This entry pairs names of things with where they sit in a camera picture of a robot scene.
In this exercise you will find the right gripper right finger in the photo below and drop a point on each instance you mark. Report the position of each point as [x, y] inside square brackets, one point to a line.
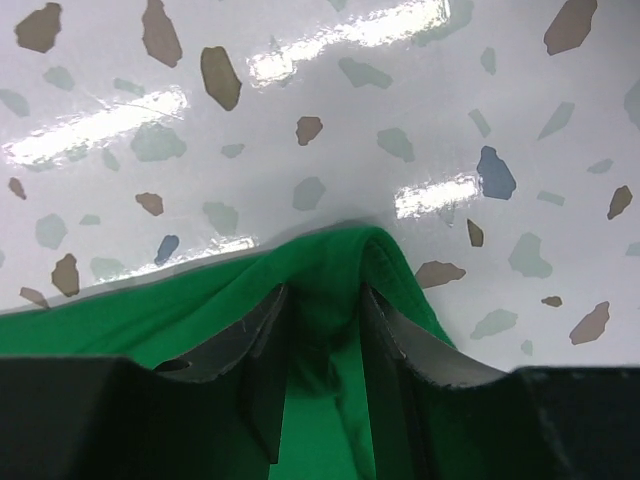
[436, 413]

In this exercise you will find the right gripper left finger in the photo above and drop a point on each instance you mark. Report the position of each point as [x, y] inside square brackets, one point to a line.
[214, 412]

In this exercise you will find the green t-shirt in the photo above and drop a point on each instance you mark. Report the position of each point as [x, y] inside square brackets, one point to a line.
[326, 431]

